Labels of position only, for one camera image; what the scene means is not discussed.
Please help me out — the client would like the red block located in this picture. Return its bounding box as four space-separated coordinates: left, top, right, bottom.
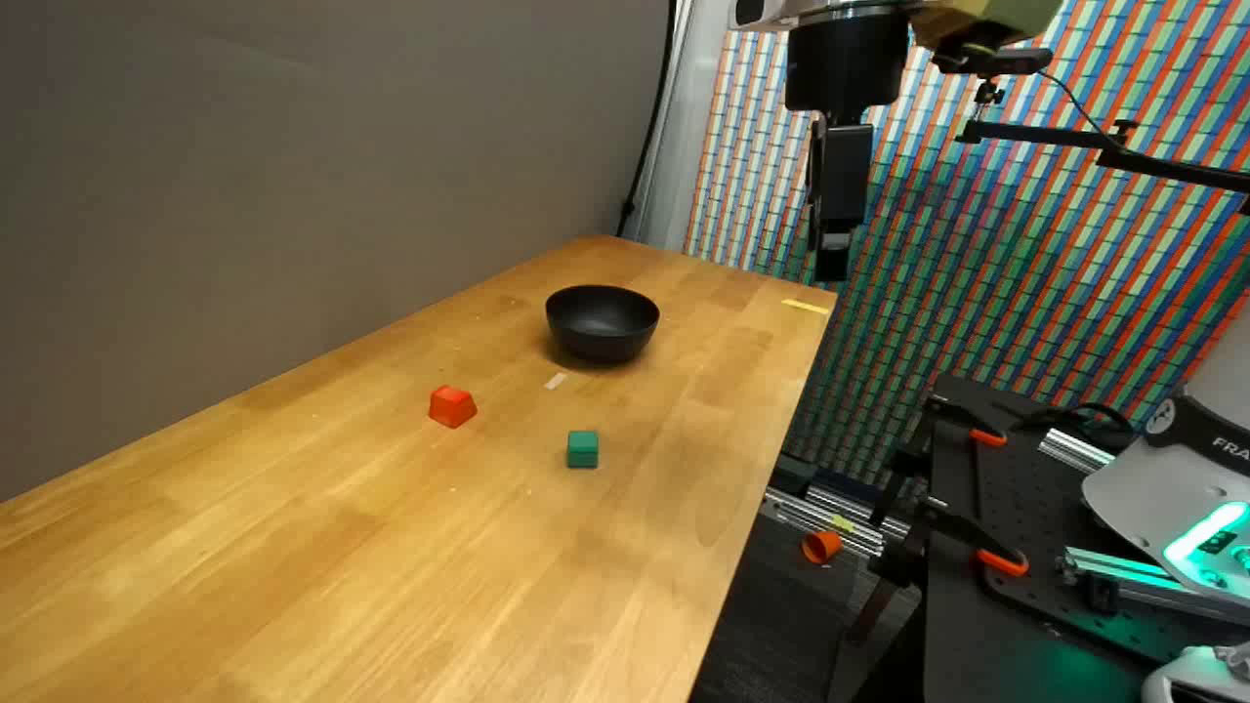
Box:
427 383 479 432

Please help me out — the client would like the colourful patterned panel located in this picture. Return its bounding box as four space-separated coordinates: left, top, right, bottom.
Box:
678 0 1250 489

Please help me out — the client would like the green block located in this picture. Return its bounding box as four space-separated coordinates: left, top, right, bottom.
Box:
563 428 604 473

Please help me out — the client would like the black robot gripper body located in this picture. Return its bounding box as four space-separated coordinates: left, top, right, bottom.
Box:
781 15 915 119

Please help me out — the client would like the white Franka robot base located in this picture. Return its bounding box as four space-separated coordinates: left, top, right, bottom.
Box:
1079 322 1250 703

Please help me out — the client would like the black bowl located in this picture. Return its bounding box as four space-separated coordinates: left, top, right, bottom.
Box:
543 282 665 370

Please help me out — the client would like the black hanging cable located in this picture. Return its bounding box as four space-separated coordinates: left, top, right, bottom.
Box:
614 0 692 240

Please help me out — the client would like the black mounting plate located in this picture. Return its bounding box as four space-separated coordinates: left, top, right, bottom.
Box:
916 373 1185 703

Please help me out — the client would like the black camera on stand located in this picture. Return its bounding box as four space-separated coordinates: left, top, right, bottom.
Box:
928 35 1058 108

